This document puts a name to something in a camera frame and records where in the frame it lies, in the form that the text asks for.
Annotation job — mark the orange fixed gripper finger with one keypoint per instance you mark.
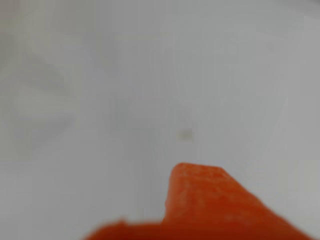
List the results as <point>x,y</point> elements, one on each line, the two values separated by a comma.
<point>212,212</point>

